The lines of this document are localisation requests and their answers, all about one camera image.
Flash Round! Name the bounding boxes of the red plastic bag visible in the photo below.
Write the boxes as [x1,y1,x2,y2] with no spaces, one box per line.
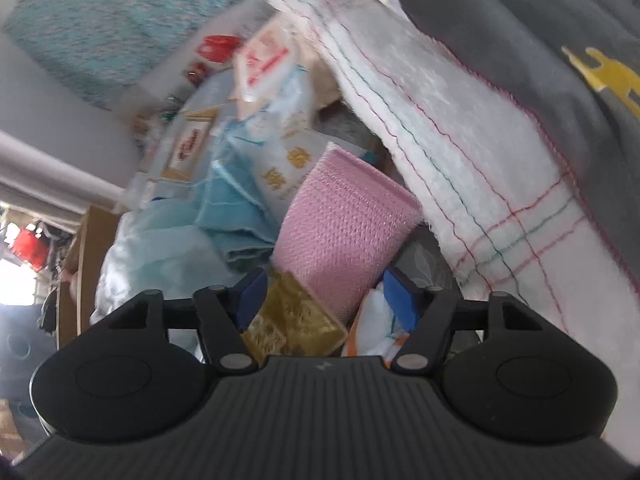
[197,35,241,61]

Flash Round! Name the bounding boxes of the grey garment yellow print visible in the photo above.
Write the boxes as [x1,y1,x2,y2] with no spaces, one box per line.
[375,0,640,281]

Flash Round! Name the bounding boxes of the teal floral cloth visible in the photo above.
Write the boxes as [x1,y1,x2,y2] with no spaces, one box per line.
[2,0,236,111]

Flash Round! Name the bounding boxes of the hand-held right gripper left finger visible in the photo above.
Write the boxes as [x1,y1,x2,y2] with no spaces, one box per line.
[107,267,268,375]

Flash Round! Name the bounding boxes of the white towel coloured stitching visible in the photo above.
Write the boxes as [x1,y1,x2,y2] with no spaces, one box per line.
[257,0,640,311]

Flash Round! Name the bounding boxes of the red bag with print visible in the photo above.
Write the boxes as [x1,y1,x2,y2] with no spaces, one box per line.
[12,227,48,271]

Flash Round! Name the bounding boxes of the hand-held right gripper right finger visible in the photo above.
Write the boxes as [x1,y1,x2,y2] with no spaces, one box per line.
[382,266,543,375]

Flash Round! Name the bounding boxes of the white orange packet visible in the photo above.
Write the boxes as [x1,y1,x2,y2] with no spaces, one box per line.
[348,280,416,357]

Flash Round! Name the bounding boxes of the cotton swab packet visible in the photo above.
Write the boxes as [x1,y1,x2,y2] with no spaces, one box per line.
[227,65,333,226]

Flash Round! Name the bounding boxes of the clear packet red label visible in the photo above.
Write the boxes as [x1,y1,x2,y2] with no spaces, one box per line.
[160,107,223,183]

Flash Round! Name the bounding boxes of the pink knitted cloth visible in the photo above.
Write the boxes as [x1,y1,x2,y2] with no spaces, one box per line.
[272,142,423,323]

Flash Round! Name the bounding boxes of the red white wet wipes pack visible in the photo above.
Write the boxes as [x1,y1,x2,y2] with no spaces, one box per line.
[234,14,301,118]

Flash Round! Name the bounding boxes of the teal checkered towels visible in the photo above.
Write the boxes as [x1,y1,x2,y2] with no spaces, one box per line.
[194,150,281,273]

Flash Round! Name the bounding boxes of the gold packet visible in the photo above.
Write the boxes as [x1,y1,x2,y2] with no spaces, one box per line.
[242,270,349,363]

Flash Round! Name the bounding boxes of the white plastic shopping bag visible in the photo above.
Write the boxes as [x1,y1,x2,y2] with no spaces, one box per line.
[90,200,241,356]

